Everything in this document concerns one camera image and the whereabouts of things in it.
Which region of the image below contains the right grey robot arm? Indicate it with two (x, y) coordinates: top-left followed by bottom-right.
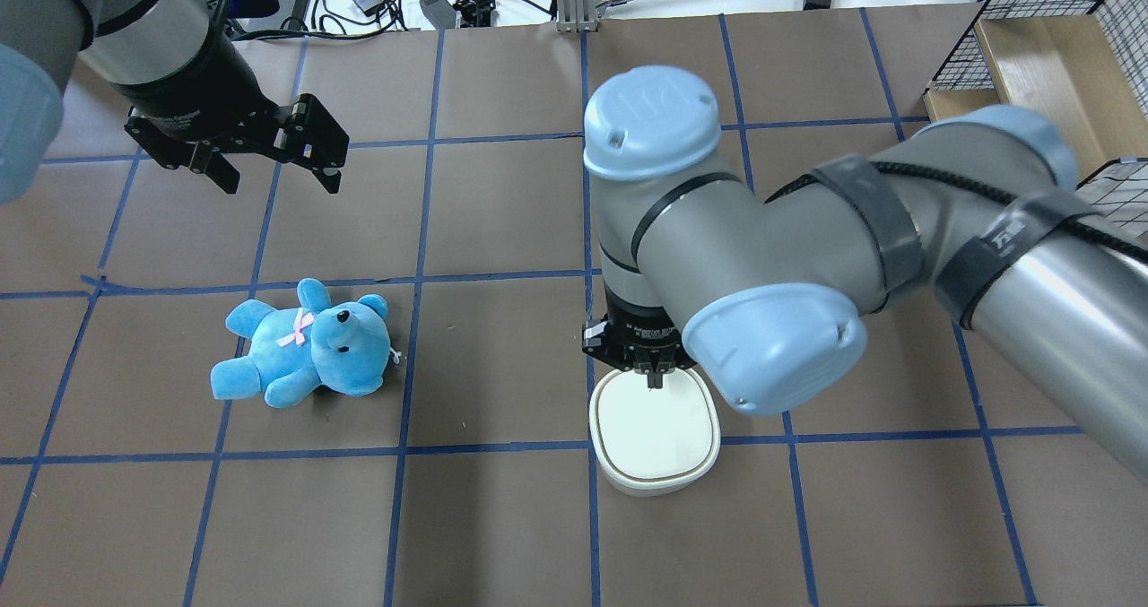
(582, 67), (1147, 478)

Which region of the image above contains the wire grid box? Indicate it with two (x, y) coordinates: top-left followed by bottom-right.
(924, 0), (1147, 235)

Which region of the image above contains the white trash can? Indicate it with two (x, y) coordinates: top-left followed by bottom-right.
(587, 369), (721, 497)

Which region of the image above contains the blue teddy bear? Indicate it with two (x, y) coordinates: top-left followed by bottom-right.
(210, 279), (402, 408)

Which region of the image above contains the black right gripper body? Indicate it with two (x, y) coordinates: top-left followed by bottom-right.
(581, 287), (696, 375)

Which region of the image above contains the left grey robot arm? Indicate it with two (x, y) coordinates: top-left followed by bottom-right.
(1, 0), (349, 203)

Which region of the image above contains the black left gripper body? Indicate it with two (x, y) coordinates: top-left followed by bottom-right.
(124, 28), (350, 169)

